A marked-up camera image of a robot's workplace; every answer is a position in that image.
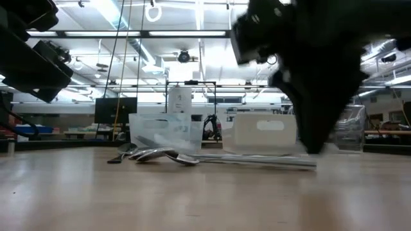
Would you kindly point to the black ceiling camera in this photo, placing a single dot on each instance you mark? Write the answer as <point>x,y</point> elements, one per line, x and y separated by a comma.
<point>184,56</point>

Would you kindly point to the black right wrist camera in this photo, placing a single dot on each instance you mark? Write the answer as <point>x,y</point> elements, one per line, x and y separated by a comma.
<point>253,32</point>

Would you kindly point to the black background robot arm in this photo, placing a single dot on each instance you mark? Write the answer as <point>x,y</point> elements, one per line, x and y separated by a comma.
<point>212,126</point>

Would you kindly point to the clear transparent plastic bin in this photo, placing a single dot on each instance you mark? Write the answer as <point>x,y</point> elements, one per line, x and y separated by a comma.
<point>353,128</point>

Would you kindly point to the white paper sign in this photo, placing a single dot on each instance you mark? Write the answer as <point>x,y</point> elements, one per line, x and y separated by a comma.
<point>180,101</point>

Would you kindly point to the frosted plastic bin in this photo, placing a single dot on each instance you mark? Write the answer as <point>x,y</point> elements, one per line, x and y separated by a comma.
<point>167,125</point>

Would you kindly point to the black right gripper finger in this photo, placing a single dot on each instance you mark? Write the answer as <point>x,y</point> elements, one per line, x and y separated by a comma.
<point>321,102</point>

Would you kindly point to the black monitor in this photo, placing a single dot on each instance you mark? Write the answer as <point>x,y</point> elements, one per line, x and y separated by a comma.
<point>115,110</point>

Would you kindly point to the white plastic bin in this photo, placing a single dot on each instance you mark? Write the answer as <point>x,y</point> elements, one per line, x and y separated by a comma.
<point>257,141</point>

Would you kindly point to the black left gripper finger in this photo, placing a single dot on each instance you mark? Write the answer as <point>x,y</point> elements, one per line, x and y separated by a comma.
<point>29,64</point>
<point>61,61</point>

